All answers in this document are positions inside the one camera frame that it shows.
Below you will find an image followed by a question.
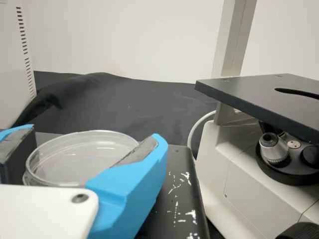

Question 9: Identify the cream microscope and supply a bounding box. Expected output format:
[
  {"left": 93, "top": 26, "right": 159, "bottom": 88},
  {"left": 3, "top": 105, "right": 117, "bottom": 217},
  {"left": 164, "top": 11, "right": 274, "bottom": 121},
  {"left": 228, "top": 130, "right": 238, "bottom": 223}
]
[{"left": 188, "top": 0, "right": 319, "bottom": 239}]

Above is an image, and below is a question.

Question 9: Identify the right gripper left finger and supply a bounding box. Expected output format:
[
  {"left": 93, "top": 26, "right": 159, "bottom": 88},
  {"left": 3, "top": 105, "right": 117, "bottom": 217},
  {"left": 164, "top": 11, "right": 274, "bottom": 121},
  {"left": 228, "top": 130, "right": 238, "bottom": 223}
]
[{"left": 0, "top": 123, "right": 35, "bottom": 185}]

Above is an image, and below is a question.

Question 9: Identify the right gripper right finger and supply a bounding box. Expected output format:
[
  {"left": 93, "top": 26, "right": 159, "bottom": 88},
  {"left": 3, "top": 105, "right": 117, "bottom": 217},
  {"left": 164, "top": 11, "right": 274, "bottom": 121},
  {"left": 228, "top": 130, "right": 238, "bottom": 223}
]
[{"left": 84, "top": 133, "right": 169, "bottom": 239}]

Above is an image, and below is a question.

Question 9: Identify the black platform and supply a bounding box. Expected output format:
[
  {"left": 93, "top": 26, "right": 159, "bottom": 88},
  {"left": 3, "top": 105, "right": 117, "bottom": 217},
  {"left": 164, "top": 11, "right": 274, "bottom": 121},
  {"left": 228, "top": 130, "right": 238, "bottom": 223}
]
[{"left": 0, "top": 131, "right": 211, "bottom": 239}]

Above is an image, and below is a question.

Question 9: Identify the white incubator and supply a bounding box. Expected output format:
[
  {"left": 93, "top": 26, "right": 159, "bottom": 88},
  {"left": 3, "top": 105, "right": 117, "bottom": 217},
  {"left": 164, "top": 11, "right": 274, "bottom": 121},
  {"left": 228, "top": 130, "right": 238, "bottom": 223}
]
[{"left": 0, "top": 0, "right": 38, "bottom": 130}]

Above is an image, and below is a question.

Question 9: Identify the white cable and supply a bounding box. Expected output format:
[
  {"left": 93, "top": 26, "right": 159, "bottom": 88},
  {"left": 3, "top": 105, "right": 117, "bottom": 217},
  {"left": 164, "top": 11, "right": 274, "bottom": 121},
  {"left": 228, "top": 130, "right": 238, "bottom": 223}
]
[{"left": 187, "top": 110, "right": 217, "bottom": 160}]

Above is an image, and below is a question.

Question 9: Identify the petri dish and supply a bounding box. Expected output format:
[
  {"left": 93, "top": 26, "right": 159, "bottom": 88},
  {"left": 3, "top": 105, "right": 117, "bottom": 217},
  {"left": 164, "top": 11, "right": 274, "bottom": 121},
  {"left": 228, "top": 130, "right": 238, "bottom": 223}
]
[{"left": 22, "top": 129, "right": 140, "bottom": 189}]

